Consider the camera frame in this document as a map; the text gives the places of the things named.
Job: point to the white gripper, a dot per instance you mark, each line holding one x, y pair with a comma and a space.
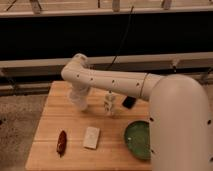
78, 91

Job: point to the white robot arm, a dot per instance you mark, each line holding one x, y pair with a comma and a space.
180, 115

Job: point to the green ceramic bowl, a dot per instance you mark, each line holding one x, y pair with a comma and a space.
137, 139

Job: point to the wooden cutting board table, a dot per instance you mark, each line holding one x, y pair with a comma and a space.
60, 114

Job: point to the white rectangular sponge block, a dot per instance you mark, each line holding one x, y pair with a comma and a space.
91, 137

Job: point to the black smartphone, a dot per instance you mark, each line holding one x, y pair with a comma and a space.
129, 102

